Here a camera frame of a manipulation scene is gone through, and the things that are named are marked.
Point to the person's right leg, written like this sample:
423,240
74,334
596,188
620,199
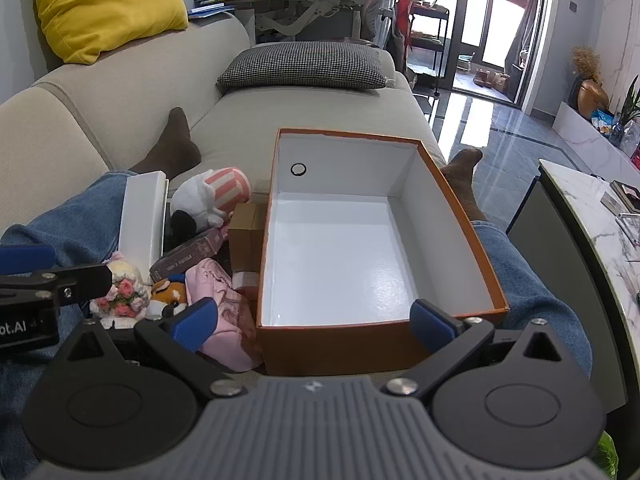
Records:
525,285

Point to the white cabinet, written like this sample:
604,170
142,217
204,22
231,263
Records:
580,130

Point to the colourful feather toy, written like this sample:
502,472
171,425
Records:
606,455

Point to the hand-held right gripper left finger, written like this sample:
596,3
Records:
192,327

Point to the clear acrylic stand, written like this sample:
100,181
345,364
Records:
630,227

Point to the orange cardboard box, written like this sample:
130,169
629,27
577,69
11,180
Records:
340,270

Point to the dried flowers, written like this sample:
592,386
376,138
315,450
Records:
586,62

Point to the small white stool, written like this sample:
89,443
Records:
466,65

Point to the green plant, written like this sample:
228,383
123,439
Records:
631,105

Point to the black trolley rack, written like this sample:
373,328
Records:
425,40

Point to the brown cardboard box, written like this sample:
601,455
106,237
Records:
245,235

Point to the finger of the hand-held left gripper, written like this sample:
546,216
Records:
25,260
82,282

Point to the small red white box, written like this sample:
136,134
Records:
245,280

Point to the marble coffee table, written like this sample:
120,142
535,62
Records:
590,220

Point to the yellow pillow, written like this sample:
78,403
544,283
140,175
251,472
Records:
100,5

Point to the white pink-striped plush toy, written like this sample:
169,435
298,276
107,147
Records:
200,195

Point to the grey office chair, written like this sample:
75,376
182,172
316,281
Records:
375,0

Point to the dark notebook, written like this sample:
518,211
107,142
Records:
626,189

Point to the fox plush toy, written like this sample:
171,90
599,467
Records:
167,292

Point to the person's leg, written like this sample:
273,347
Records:
65,230
525,285

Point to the dark purple box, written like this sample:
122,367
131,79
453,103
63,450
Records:
187,255

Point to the brown vase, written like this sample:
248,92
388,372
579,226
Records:
592,100

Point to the blue packet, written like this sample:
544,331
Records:
604,121

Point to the person's left leg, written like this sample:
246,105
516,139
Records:
65,230

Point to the crochet bunny with flowers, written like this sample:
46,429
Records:
122,285

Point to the brown boot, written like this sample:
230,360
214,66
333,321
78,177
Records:
482,78
501,82

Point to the houndstooth pillow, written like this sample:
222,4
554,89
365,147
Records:
305,65

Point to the silver box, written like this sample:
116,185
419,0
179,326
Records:
612,202

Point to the beige sofa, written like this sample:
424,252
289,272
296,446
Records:
310,110

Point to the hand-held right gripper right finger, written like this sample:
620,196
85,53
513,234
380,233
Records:
432,322

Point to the grey desk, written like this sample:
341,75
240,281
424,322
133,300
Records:
300,15

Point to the balcony glass door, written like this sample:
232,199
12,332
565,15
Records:
545,35

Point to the pink pouch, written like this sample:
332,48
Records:
235,330

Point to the grey curtain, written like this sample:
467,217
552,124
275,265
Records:
520,45

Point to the red cloth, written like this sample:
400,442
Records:
402,15

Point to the glass bottle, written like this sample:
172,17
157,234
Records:
617,135

